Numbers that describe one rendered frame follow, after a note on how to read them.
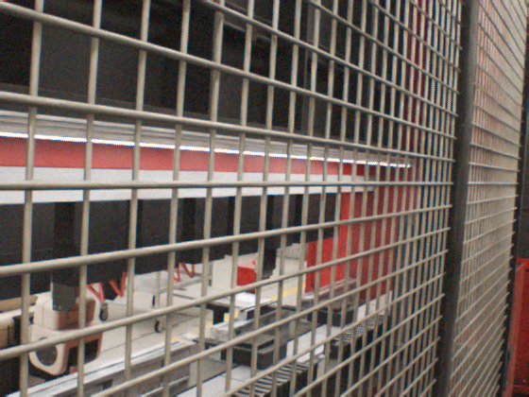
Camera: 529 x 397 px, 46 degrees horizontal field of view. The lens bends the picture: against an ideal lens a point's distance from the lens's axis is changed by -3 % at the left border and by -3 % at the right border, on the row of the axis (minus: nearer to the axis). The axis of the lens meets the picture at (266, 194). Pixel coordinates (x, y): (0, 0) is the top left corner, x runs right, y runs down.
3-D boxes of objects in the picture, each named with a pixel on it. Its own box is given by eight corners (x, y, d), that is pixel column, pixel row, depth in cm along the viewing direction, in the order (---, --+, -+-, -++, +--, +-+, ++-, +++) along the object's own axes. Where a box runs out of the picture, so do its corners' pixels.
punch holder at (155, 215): (152, 262, 153) (155, 194, 152) (180, 267, 149) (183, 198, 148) (110, 269, 140) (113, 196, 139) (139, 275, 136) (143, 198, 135)
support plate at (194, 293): (204, 287, 217) (204, 284, 217) (271, 300, 205) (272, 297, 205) (172, 296, 201) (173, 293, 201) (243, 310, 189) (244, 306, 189)
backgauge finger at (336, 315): (279, 305, 200) (280, 290, 199) (356, 319, 187) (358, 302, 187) (261, 313, 189) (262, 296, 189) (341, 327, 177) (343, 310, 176)
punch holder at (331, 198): (319, 233, 241) (322, 190, 240) (340, 235, 237) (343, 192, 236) (302, 236, 228) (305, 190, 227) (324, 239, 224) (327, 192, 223)
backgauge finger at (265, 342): (195, 336, 159) (196, 317, 159) (286, 357, 147) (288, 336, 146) (166, 347, 148) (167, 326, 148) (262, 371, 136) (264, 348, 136)
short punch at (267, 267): (269, 275, 200) (271, 245, 200) (275, 275, 199) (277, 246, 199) (253, 279, 192) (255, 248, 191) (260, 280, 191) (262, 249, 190)
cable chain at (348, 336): (375, 324, 176) (376, 310, 176) (394, 327, 174) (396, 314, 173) (322, 356, 144) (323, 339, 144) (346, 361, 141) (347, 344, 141)
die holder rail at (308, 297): (346, 299, 268) (348, 277, 268) (359, 301, 265) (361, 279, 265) (294, 321, 224) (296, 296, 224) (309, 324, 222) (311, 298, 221)
